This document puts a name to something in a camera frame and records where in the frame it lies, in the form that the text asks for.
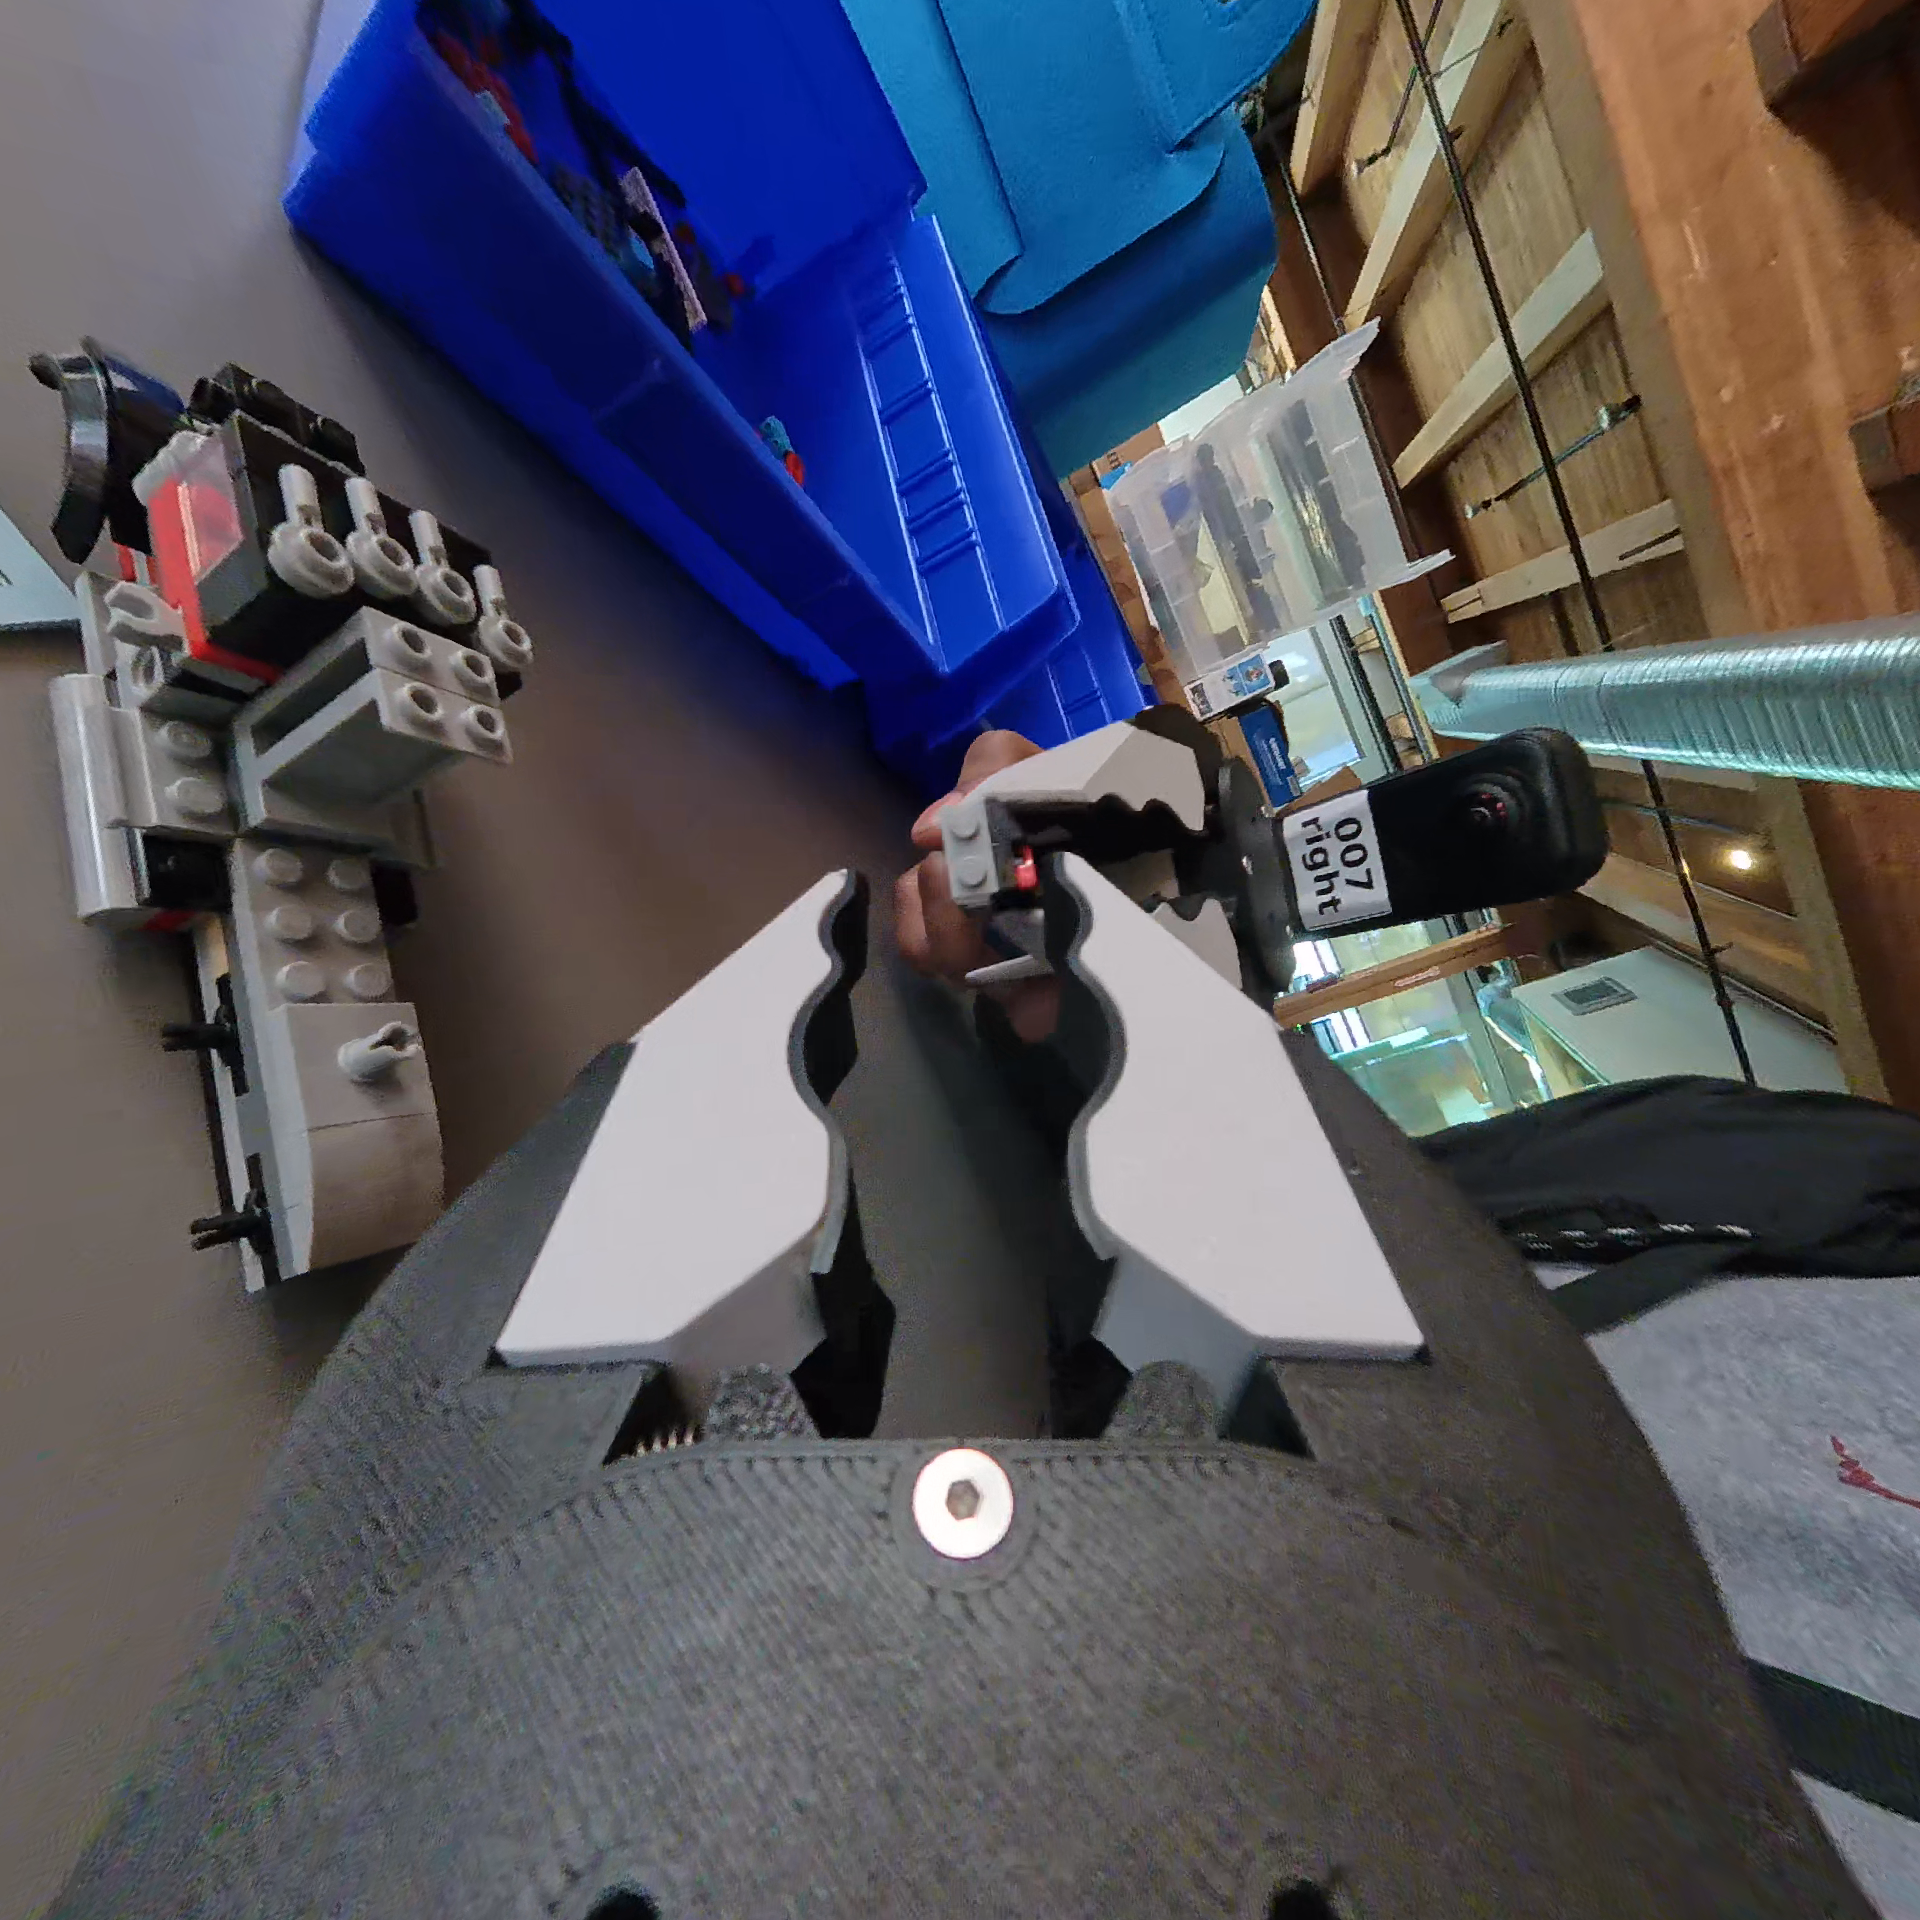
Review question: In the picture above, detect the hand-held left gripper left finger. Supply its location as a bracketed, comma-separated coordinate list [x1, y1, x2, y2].
[489, 865, 874, 1371]

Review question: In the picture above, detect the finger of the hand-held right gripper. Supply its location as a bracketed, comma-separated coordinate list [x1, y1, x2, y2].
[987, 721, 1212, 822]
[1048, 809, 1250, 924]

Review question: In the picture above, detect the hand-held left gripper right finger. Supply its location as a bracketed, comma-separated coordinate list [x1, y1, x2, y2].
[1048, 850, 1428, 1412]

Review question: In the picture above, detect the small black red brick assembly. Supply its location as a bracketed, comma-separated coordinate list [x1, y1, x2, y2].
[939, 794, 1048, 913]

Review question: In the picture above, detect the grey black toy brick truck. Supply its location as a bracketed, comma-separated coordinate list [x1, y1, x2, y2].
[27, 335, 537, 1297]

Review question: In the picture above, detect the person's right forearm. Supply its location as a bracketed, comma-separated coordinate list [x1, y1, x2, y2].
[1414, 1071, 1920, 1281]

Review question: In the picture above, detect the grey desk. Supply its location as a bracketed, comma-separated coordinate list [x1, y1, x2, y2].
[0, 0, 1250, 1920]

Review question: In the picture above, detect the person's right hand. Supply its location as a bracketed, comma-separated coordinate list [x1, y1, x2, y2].
[891, 730, 1085, 1055]

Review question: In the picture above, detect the blue cardboard box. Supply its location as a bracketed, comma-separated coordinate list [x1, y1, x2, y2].
[1182, 655, 1309, 801]

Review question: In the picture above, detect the clear plastic storage box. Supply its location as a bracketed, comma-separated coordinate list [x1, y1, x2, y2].
[1099, 319, 1460, 689]

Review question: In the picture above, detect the blue felt bag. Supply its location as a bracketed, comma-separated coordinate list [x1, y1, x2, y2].
[837, 0, 1325, 477]

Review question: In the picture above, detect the person's grey sweater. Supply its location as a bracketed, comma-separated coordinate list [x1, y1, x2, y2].
[1526, 1258, 1920, 1920]

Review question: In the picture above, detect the large blue plastic bin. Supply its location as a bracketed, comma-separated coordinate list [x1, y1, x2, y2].
[281, 0, 934, 695]

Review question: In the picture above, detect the brick instruction booklet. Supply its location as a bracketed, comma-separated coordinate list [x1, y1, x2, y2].
[0, 508, 81, 635]

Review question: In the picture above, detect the silver ventilation duct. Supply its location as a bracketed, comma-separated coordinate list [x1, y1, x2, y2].
[1409, 612, 1920, 801]

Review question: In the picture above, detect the black harness strap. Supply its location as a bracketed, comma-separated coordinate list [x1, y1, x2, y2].
[1544, 1258, 1920, 1827]

